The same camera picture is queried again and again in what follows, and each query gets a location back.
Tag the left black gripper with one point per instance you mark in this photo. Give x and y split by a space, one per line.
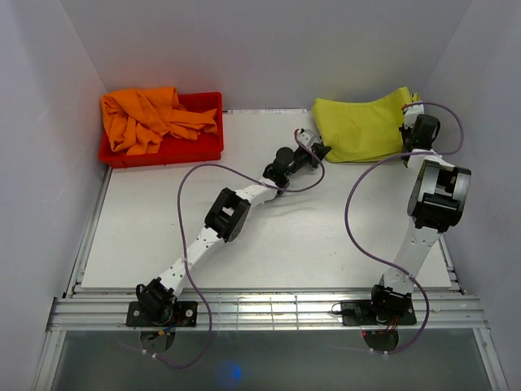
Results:
319 150

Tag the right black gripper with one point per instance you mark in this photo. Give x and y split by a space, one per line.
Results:
406 132

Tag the yellow-green trousers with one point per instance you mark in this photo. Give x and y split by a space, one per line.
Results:
362 132

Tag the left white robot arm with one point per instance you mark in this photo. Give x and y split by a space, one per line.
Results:
156 303

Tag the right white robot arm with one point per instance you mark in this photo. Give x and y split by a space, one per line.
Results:
436 204

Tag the orange trousers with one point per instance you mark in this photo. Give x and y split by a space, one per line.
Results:
136 121

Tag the red plastic bin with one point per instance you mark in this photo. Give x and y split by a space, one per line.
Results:
175 150

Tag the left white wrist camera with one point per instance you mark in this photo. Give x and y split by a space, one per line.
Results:
308 137

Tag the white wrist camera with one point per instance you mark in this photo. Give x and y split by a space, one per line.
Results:
410 112
308 137

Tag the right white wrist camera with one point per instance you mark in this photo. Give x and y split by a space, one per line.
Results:
410 112

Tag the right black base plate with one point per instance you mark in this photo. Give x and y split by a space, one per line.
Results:
365 313

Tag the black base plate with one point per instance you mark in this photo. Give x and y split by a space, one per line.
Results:
365 313
177 314

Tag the aluminium frame rail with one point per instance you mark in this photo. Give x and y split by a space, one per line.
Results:
289 310

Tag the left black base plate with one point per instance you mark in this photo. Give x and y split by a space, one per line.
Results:
177 314

